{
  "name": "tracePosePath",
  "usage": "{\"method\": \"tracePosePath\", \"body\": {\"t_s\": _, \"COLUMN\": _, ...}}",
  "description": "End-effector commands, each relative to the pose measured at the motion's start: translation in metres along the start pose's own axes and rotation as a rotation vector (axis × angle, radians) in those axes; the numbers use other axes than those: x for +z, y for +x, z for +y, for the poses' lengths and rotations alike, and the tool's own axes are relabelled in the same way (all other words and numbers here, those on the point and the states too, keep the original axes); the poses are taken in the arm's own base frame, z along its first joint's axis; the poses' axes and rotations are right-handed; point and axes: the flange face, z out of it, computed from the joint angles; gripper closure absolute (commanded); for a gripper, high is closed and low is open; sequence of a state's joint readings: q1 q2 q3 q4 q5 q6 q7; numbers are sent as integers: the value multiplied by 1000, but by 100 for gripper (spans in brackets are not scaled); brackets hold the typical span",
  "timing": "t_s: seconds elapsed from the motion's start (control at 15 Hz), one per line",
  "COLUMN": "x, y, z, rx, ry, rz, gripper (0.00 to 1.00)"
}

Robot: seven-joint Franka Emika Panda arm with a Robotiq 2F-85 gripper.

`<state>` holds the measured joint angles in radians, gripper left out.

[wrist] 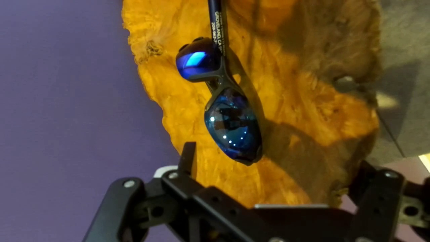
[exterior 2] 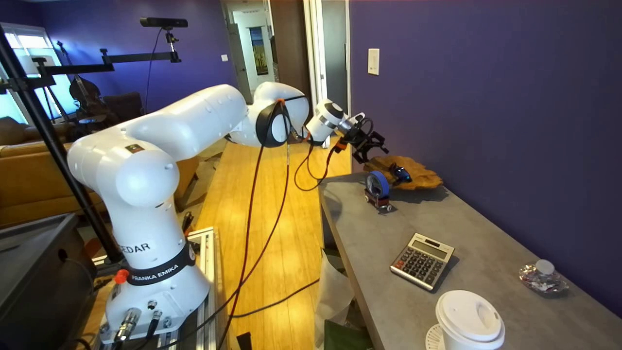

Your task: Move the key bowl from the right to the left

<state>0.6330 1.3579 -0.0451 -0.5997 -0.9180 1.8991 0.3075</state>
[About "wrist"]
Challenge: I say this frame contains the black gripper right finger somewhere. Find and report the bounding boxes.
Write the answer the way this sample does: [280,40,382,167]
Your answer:
[348,160,407,242]

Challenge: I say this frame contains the blue mirrored sunglasses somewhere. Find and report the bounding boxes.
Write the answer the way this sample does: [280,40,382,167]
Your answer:
[175,0,265,167]

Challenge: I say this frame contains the burl wood key bowl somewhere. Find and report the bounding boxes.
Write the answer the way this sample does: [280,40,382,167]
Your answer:
[121,0,383,211]

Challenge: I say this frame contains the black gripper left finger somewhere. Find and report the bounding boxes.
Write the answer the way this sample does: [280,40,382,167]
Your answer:
[155,141,199,180]

